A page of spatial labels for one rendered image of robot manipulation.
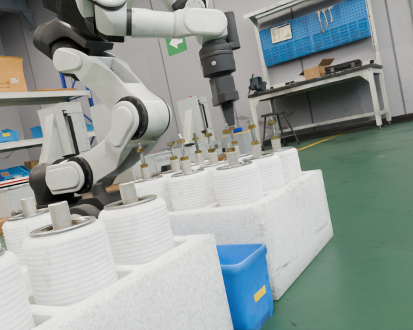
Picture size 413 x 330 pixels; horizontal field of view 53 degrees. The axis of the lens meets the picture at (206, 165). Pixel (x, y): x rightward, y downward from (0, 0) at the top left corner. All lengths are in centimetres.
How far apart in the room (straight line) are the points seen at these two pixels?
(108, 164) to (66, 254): 103
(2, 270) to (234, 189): 50
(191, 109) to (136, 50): 332
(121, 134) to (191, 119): 336
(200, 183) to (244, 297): 29
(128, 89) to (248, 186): 70
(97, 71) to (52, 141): 193
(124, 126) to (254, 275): 79
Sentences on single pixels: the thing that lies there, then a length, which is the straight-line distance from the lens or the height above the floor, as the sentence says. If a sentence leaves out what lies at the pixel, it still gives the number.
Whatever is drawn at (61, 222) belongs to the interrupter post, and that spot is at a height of 26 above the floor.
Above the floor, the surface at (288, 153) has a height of 24.
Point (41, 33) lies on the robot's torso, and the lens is 169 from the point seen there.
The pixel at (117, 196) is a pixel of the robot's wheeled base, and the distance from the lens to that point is 133.
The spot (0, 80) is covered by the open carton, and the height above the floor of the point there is 163.
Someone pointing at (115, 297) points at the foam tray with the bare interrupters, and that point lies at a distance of 47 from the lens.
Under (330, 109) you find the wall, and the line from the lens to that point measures 609.
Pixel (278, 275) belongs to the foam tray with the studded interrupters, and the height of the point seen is 4.
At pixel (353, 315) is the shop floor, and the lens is 73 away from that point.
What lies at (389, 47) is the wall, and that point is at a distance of 593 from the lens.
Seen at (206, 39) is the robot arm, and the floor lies 56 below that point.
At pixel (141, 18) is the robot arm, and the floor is 64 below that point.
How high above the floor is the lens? 32
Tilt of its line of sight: 4 degrees down
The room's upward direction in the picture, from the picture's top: 12 degrees counter-clockwise
